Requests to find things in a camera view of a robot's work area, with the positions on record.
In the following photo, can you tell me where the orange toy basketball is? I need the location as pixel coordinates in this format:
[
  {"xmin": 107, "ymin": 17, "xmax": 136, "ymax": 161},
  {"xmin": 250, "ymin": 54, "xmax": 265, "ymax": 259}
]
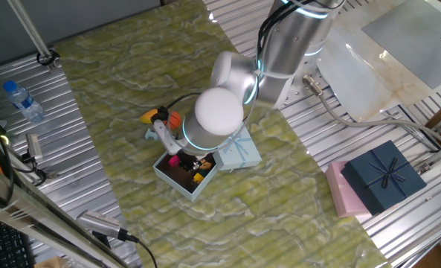
[{"xmin": 163, "ymin": 110, "xmax": 183, "ymax": 130}]

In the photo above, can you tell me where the aluminium frame bar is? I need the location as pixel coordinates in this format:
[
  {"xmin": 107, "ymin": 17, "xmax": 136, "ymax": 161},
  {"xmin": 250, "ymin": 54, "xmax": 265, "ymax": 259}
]
[{"xmin": 0, "ymin": 122, "xmax": 132, "ymax": 268}]

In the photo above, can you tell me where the yellow orange toy mango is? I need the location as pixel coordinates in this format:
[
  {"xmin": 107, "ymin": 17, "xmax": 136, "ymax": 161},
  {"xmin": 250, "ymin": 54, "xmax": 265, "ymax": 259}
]
[{"xmin": 138, "ymin": 108, "xmax": 160, "ymax": 125}]

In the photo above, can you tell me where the pink flat object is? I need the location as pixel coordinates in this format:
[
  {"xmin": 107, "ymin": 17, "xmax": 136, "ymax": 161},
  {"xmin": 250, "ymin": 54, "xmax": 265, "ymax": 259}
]
[{"xmin": 324, "ymin": 160, "xmax": 373, "ymax": 219}]

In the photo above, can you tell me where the black cable clip bundle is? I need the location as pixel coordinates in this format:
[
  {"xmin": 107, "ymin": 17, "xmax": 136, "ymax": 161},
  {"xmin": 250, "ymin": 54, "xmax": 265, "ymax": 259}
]
[{"xmin": 150, "ymin": 92, "xmax": 203, "ymax": 126}]

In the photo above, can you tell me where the silver robot mounting plate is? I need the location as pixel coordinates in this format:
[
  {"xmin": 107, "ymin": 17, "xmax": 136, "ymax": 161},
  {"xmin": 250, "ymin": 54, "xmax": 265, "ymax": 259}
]
[{"xmin": 279, "ymin": 63, "xmax": 332, "ymax": 109}]

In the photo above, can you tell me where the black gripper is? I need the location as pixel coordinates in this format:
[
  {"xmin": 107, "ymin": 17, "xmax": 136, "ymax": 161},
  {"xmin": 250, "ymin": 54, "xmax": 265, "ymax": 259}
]
[{"xmin": 177, "ymin": 148, "xmax": 203, "ymax": 173}]

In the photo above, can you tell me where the grey studded baseplate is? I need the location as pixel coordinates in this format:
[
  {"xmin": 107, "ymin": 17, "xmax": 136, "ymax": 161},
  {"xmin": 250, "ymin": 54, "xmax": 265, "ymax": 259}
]
[{"xmin": 361, "ymin": 0, "xmax": 441, "ymax": 89}]

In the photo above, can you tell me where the green marble pattern mat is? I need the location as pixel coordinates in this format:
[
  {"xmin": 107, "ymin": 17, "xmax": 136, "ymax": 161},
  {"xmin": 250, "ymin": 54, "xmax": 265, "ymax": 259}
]
[{"xmin": 54, "ymin": 0, "xmax": 392, "ymax": 268}]

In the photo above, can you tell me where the beige flat sheet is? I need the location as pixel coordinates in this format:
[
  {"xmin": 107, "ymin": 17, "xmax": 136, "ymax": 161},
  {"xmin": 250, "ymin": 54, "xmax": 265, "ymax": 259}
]
[{"xmin": 315, "ymin": 0, "xmax": 441, "ymax": 123}]

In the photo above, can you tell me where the dark blue gift box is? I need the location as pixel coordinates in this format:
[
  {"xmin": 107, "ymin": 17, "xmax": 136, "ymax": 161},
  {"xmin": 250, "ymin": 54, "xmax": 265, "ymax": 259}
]
[{"xmin": 341, "ymin": 139, "xmax": 428, "ymax": 216}]

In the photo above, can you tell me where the black keyboard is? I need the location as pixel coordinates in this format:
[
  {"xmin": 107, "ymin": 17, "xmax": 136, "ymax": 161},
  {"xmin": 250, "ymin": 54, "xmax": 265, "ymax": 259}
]
[{"xmin": 0, "ymin": 214, "xmax": 36, "ymax": 268}]

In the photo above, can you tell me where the grey cable with metal plug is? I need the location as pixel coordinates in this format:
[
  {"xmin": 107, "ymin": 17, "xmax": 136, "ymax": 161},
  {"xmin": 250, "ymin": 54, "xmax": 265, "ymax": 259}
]
[{"xmin": 302, "ymin": 74, "xmax": 441, "ymax": 148}]

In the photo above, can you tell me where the light blue gift box base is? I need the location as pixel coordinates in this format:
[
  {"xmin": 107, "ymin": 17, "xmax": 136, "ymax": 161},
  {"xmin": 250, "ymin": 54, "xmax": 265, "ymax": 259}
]
[{"xmin": 152, "ymin": 148, "xmax": 219, "ymax": 203}]

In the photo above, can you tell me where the light blue gift box lid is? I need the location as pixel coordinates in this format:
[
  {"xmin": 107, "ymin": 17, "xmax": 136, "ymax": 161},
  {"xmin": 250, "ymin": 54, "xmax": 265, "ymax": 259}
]
[{"xmin": 211, "ymin": 124, "xmax": 263, "ymax": 172}]

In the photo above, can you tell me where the white ridged device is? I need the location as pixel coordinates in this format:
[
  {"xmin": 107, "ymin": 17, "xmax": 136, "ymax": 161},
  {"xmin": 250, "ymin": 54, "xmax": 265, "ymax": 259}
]
[{"xmin": 76, "ymin": 209, "xmax": 126, "ymax": 239}]

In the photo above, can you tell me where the silver aluminium rail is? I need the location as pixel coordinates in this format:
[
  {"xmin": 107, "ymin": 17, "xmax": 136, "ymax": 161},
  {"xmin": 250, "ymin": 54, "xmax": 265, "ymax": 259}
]
[{"xmin": 415, "ymin": 109, "xmax": 441, "ymax": 176}]

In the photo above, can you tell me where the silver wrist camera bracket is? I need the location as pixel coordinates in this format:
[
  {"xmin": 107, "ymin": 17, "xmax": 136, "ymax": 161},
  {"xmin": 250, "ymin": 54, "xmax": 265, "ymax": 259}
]
[{"xmin": 152, "ymin": 119, "xmax": 186, "ymax": 156}]

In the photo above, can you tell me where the silver tripod pole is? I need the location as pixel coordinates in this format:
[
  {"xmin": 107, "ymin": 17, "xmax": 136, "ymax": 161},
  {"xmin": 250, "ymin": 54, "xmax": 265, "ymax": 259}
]
[{"xmin": 6, "ymin": 0, "xmax": 59, "ymax": 72}]

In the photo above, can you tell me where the clear plastic water bottle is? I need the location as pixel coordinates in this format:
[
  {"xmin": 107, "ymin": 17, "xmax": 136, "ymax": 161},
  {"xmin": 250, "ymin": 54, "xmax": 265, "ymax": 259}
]
[{"xmin": 2, "ymin": 80, "xmax": 45, "ymax": 124}]

